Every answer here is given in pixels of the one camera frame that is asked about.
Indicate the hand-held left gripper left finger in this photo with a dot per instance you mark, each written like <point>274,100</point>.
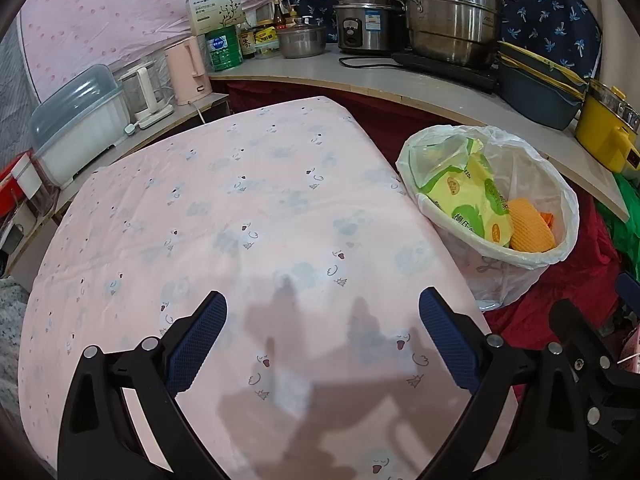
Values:
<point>195,345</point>

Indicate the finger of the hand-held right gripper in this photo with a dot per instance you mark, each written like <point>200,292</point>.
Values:
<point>631,292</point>
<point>600,385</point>

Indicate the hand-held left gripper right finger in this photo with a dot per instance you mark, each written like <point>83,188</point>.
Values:
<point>450,345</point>

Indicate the trash bin with white liner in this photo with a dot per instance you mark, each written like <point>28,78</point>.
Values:
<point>500,280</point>

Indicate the yellow green snack bag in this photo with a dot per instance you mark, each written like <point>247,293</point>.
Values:
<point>465,195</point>

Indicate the green plastic bag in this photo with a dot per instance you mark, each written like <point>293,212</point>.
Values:
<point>622,220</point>

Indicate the red cloth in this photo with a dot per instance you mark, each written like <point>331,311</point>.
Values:
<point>550,300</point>

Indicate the pink printed tablecloth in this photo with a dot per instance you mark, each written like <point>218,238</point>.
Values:
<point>225,210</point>

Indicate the yellow electric pot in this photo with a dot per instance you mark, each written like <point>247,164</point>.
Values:
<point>600,120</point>

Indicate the floral bedding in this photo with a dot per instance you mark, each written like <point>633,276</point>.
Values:
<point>10,310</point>

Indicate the grey metal container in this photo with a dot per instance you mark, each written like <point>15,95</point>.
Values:
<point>11,235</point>

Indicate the dark blue yellow-rimmed basin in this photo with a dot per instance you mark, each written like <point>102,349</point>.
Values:
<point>535,97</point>

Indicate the low wooden shelf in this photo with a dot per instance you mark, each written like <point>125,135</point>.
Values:
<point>165,125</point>

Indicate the white power plug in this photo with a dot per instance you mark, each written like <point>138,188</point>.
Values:
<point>131,129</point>

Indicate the white lidded canister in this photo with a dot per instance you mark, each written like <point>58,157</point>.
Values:
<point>27,180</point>

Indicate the red plastic bowl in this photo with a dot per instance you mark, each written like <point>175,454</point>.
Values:
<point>10,195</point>

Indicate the dark red counter skirt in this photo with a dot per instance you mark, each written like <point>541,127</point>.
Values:
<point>370,115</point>

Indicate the white dish box clear lid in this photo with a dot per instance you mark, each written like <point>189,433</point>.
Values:
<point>80,130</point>

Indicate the white glass kettle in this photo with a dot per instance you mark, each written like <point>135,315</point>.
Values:
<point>145,90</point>

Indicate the pink electric kettle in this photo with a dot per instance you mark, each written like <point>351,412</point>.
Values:
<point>185,72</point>

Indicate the black induction cooker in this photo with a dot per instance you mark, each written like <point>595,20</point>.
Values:
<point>440,67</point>

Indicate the curved wooden counter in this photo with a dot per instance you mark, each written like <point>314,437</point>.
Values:
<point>350,80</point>

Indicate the navy printed cloth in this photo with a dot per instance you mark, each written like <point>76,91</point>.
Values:
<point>550,15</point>

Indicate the green tin can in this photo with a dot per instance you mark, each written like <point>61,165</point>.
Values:
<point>224,50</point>

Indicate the grey quilted cloth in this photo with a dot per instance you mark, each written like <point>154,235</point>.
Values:
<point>12,110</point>

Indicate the clear food container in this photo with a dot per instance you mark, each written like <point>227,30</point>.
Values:
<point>267,50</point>

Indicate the dark labelled jar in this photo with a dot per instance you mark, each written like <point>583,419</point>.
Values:
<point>246,42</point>

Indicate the small steel pot with lid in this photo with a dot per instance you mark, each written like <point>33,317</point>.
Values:
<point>300,42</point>

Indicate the large steel steamer pot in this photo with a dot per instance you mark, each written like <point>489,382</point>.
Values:
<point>450,20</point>

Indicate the steel rice cooker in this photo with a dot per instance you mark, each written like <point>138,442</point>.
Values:
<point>370,25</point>

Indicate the cardboard box with plant print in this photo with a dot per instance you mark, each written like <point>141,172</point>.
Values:
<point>215,10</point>

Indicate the dark sauce bottle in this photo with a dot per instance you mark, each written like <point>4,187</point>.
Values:
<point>280,15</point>

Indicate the pink dotted curtain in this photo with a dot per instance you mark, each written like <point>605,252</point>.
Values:
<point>100,10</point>

